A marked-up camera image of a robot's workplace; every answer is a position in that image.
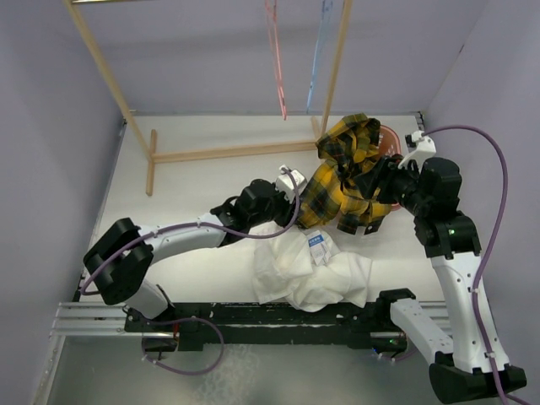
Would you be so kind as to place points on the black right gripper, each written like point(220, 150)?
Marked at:
point(386, 170)

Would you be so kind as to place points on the yellow plaid flannel shirt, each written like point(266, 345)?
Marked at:
point(350, 148)

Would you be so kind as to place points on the white collared shirt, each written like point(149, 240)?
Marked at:
point(308, 270)

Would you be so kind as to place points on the light blue wire hanger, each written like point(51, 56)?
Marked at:
point(323, 32)

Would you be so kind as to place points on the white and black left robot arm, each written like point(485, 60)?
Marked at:
point(119, 261)

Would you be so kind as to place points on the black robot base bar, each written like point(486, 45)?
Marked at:
point(191, 326)

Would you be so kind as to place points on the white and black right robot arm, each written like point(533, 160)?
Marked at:
point(469, 363)

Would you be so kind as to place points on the pink plastic laundry basket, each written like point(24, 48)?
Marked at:
point(389, 142)

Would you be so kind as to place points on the wooden clothes rack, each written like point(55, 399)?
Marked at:
point(167, 58)

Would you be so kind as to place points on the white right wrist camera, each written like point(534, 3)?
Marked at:
point(420, 148)

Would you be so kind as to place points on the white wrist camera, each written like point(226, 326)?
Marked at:
point(420, 148)
point(291, 182)

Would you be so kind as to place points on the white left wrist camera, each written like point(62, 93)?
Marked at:
point(291, 182)

